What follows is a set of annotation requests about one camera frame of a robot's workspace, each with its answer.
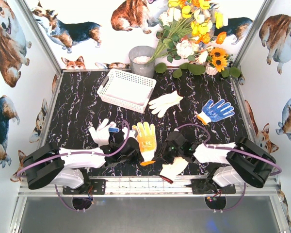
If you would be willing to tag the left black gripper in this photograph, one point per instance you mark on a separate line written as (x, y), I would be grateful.
(135, 150)

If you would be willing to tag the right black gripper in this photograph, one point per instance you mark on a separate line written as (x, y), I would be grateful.
(164, 153)

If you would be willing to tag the yellow coated work glove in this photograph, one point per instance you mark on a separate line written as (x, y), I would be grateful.
(146, 138)

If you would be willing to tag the white glove orange cuff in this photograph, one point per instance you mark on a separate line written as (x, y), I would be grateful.
(145, 163)

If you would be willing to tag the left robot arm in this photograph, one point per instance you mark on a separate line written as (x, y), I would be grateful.
(67, 167)

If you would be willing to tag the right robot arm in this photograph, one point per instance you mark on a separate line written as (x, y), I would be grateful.
(237, 162)

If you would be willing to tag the white plastic storage basket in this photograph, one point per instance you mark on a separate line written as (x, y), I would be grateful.
(127, 90)

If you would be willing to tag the cream glove red cuff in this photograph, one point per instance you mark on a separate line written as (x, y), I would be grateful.
(170, 171)

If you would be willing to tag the white glove blue finger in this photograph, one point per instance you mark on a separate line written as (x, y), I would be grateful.
(101, 134)

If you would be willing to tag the cream knit glove pair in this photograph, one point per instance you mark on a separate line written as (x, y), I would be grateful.
(160, 105)

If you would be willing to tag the blue dotted work glove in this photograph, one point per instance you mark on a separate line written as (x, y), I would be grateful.
(215, 111)

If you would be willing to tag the small sunflower pot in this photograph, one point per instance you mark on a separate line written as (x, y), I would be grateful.
(218, 60)

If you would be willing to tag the grey metal bucket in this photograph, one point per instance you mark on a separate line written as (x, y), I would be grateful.
(140, 61)

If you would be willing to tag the artificial flower bouquet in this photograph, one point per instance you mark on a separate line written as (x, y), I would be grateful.
(186, 29)

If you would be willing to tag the aluminium front rail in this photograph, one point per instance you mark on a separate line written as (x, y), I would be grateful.
(152, 186)

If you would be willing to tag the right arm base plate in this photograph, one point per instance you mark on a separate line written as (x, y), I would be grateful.
(203, 186)

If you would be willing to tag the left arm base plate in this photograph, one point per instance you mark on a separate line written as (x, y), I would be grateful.
(94, 187)

